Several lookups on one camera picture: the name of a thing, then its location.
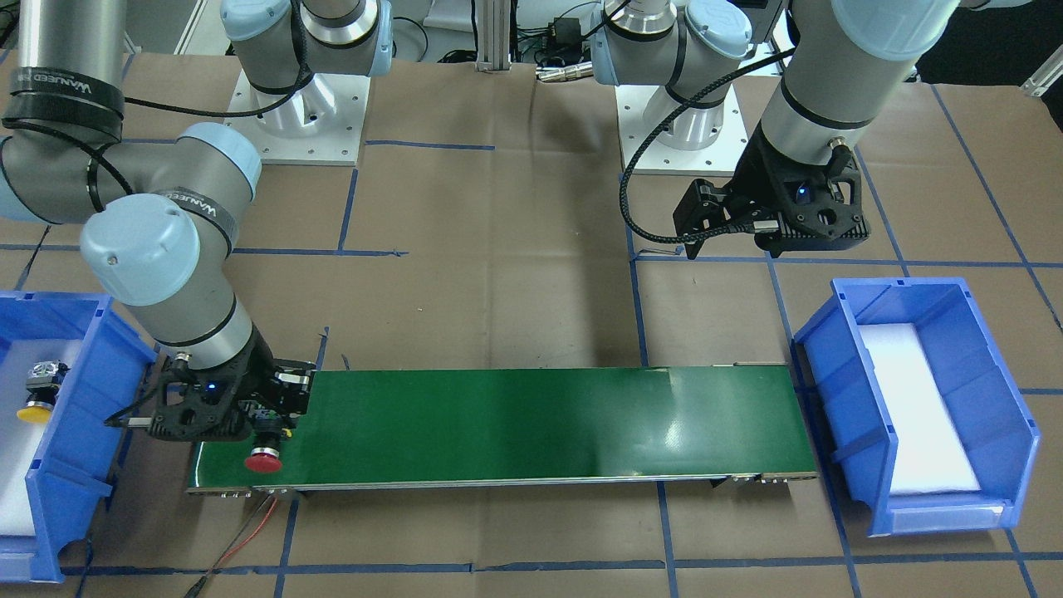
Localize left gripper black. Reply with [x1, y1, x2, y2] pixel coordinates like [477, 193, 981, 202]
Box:
[673, 133, 790, 260]

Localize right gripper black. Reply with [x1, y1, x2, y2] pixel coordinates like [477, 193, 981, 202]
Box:
[247, 332, 316, 433]

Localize red push button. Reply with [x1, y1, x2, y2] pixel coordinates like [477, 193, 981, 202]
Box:
[243, 412, 290, 473]

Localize yellow push button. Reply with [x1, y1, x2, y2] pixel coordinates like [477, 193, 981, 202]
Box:
[17, 360, 70, 424]

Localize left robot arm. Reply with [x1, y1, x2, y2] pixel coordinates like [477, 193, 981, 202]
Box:
[590, 1, 959, 258]

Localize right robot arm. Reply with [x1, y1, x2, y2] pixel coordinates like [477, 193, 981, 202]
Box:
[2, 1, 314, 440]

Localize green conveyor belt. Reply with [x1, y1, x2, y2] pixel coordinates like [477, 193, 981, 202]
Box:
[187, 365, 817, 493]

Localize blue bin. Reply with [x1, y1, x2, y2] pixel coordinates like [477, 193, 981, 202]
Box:
[1, 289, 157, 583]
[795, 277, 1041, 537]

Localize black power adapter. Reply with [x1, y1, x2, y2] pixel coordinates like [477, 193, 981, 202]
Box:
[544, 17, 583, 52]

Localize white foam pad bin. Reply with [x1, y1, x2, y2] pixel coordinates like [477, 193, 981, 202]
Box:
[858, 323, 981, 496]
[1, 338, 82, 537]

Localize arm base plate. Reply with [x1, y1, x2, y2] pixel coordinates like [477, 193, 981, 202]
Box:
[615, 85, 747, 177]
[224, 73, 372, 167]

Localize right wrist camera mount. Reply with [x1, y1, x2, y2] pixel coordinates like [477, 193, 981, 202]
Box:
[104, 356, 252, 443]

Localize red orange wires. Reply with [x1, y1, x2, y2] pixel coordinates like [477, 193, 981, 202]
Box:
[184, 495, 280, 598]

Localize aluminium frame post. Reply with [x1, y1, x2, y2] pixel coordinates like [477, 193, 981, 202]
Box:
[472, 1, 517, 72]

